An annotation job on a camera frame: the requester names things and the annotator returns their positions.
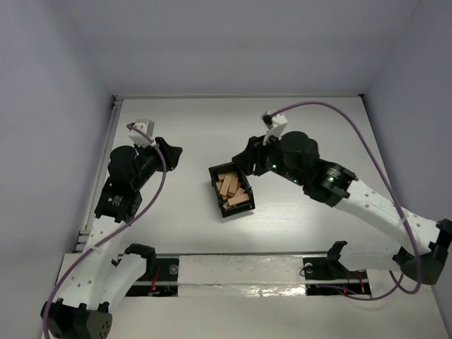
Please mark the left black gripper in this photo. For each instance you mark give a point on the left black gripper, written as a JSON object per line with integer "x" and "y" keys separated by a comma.
{"x": 164, "y": 152}

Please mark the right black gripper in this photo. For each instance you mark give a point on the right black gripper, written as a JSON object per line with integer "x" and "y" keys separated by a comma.
{"x": 255, "y": 157}

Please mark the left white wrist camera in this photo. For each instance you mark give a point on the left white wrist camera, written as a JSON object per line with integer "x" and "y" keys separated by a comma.
{"x": 141, "y": 133}

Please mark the silver tape strip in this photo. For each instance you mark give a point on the silver tape strip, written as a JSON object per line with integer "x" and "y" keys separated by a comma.
{"x": 240, "y": 276}

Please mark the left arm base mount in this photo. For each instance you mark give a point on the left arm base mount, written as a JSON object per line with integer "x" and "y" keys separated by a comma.
{"x": 161, "y": 282}

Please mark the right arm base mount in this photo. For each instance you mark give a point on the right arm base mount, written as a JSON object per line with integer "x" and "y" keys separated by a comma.
{"x": 328, "y": 278}

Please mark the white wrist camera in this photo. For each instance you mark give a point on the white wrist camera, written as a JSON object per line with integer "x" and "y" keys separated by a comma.
{"x": 141, "y": 133}
{"x": 275, "y": 124}

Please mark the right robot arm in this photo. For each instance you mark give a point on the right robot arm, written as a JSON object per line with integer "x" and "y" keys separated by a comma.
{"x": 423, "y": 243}

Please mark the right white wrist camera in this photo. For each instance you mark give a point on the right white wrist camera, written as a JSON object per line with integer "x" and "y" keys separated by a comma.
{"x": 275, "y": 124}

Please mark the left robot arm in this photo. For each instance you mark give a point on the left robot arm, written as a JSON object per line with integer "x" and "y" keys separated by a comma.
{"x": 81, "y": 304}

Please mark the aluminium side rail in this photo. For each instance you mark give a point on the aluminium side rail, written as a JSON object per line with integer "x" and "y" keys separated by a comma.
{"x": 100, "y": 174}

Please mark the wooden block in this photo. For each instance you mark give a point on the wooden block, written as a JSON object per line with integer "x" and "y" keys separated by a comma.
{"x": 226, "y": 184}
{"x": 233, "y": 187}
{"x": 221, "y": 178}
{"x": 236, "y": 200}

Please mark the black plastic bin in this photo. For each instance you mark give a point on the black plastic bin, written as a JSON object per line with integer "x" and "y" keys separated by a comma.
{"x": 225, "y": 209}

